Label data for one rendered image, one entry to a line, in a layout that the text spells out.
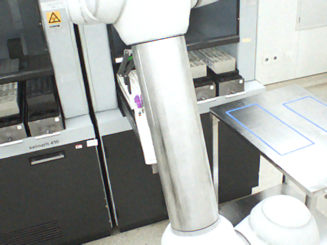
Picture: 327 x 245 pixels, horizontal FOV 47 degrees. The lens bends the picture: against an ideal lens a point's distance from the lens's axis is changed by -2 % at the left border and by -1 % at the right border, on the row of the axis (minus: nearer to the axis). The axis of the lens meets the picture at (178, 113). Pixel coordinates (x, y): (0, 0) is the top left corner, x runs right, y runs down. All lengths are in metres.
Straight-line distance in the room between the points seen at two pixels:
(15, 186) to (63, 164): 0.23
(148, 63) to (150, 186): 1.32
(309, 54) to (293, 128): 2.26
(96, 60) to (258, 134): 0.76
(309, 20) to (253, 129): 2.23
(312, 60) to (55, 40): 2.60
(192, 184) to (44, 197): 1.23
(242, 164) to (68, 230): 0.96
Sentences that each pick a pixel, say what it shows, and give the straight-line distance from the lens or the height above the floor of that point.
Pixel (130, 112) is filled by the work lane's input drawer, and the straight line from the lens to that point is 1.58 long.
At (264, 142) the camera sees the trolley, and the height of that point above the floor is 0.82.
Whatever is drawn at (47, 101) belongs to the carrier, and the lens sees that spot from 1.70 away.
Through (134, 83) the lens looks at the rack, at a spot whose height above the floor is 0.86.
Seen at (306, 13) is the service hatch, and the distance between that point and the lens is 3.48.
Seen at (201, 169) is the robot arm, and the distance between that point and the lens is 0.71.
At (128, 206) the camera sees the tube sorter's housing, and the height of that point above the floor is 0.23.
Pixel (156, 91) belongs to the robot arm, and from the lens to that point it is 0.67.
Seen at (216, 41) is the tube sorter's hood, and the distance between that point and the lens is 1.78.
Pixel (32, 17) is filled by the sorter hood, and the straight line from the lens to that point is 1.59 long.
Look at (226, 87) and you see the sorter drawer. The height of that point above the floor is 0.78.
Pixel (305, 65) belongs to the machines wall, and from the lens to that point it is 3.66.
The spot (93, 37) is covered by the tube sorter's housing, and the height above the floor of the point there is 1.09.
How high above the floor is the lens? 1.55
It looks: 29 degrees down
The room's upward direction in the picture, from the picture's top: 4 degrees counter-clockwise
